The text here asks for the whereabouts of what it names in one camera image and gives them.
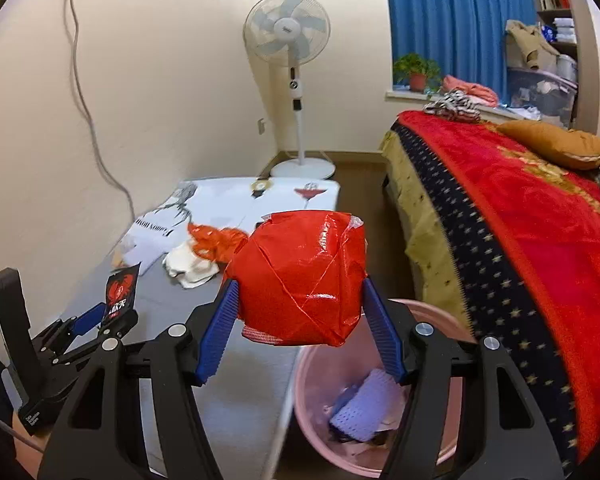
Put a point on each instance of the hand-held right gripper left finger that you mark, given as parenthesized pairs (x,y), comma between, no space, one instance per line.
(215,340)

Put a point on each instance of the blue curtain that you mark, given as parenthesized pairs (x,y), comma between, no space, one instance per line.
(455,20)

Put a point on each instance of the black printed packet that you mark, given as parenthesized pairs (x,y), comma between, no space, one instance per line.
(120,290)

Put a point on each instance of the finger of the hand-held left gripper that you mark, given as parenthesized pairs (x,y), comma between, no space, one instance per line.
(115,327)
(90,319)

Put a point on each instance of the red blanket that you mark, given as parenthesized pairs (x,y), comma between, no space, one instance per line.
(530,240)

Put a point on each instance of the wooden bookshelf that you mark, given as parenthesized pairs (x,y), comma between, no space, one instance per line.
(555,5)

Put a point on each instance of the yellow star-patterned bed sheet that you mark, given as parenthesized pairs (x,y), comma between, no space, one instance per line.
(425,225)

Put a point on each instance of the red package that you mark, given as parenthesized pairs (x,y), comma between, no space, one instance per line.
(300,275)

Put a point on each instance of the small white wall socket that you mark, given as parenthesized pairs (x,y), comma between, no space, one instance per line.
(261,126)

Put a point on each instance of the potted green plant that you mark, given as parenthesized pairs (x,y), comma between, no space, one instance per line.
(417,70)

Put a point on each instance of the pink plastic bin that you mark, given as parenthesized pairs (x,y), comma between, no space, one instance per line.
(320,440)

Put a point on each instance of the pink folded cloth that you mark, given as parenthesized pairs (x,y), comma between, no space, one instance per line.
(472,89)

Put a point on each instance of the white standing fan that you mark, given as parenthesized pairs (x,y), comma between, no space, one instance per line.
(285,25)

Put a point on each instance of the orange pillow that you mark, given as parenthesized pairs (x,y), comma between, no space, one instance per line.
(555,142)

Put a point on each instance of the black and white striped cloth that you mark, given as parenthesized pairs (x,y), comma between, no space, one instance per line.
(455,105)

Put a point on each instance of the clear plastic storage box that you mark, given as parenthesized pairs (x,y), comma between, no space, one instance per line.
(540,95)

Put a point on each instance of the purple foam sheet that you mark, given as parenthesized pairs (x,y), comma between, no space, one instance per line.
(360,410)

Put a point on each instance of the beige coat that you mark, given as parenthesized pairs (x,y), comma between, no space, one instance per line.
(527,40)

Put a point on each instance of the white printed bag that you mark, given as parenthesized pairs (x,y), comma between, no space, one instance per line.
(155,230)

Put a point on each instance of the white crumpled cloth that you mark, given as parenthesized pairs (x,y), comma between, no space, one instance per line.
(190,270)

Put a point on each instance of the orange plastic bag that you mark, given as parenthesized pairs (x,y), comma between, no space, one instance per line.
(215,240)

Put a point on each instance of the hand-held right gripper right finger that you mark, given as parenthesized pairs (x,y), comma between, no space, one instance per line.
(385,340)

